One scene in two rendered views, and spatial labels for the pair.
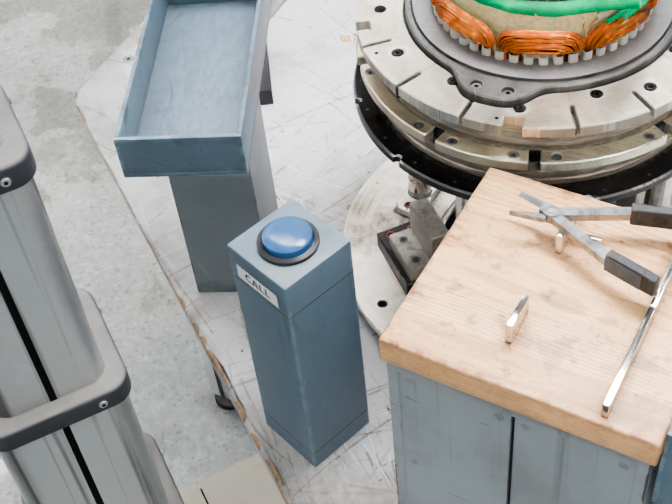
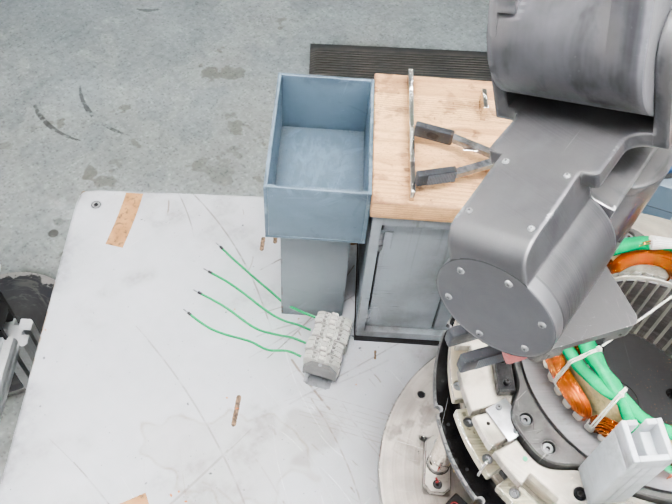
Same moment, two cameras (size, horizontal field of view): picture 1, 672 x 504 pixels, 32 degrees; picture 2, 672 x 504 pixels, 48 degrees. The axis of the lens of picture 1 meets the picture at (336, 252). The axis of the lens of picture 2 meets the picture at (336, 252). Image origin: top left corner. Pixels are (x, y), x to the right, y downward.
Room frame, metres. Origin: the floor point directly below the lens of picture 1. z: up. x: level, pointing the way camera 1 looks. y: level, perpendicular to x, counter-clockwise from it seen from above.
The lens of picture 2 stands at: (0.90, -0.59, 1.63)
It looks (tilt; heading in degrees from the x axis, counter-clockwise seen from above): 55 degrees down; 144
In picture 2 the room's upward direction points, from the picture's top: 5 degrees clockwise
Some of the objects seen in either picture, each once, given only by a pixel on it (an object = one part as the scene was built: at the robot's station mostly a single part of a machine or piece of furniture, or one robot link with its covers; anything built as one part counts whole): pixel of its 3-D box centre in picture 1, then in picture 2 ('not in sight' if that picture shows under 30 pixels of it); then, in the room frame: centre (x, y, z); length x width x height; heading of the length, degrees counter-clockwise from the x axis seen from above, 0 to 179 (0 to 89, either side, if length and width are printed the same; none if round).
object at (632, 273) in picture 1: (631, 272); (433, 133); (0.51, -0.20, 1.09); 0.04 x 0.01 x 0.02; 41
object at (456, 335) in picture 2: not in sight; (474, 330); (0.75, -0.36, 1.19); 0.04 x 0.01 x 0.02; 77
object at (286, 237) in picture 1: (287, 236); not in sight; (0.63, 0.04, 1.04); 0.04 x 0.04 x 0.01
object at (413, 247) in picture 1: (418, 239); not in sight; (0.78, -0.08, 0.85); 0.06 x 0.04 x 0.05; 16
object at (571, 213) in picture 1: (588, 213); (481, 166); (0.57, -0.18, 1.09); 0.06 x 0.01 x 0.01; 81
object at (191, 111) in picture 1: (220, 160); not in sight; (0.85, 0.10, 0.92); 0.25 x 0.11 x 0.28; 172
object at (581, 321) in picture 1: (564, 301); (465, 147); (0.52, -0.16, 1.05); 0.20 x 0.19 x 0.02; 56
